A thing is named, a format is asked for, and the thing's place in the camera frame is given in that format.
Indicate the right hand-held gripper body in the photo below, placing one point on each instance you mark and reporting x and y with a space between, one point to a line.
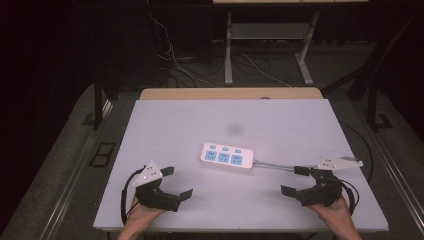
325 193

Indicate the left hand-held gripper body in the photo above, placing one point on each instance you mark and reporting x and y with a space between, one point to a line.
156 196

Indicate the white power strip blue sockets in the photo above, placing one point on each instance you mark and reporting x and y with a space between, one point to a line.
226 157

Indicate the person's right hand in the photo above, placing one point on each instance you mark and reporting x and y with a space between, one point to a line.
336 215

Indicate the person's left hand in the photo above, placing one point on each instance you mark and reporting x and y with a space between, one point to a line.
140 215

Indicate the black metal stand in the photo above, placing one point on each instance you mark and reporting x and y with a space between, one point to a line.
372 106

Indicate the aluminium floor rail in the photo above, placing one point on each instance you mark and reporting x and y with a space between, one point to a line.
76 173
396 173

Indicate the white metal frame table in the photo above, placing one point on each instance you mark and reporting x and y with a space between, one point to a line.
266 31

